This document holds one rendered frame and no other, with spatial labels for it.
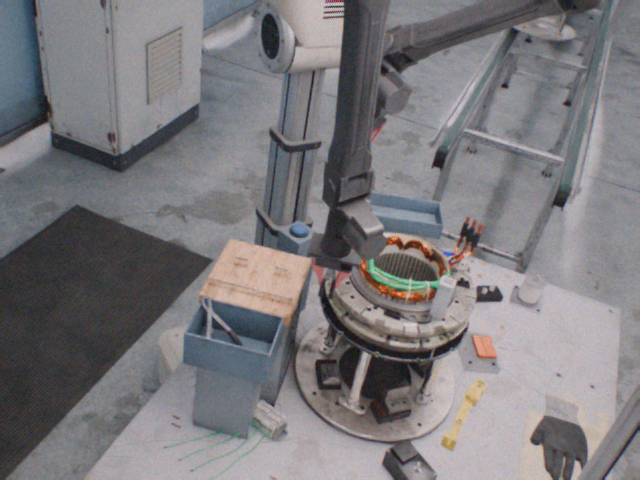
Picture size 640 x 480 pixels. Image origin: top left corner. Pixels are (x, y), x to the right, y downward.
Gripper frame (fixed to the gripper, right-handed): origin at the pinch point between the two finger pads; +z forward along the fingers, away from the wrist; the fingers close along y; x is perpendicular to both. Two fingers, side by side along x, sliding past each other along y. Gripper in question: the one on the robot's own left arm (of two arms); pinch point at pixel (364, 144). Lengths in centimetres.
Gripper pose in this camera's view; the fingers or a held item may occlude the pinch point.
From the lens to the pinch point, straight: 155.9
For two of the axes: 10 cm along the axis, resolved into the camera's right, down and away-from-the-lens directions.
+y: 5.9, -5.4, 6.0
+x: -8.1, -4.5, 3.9
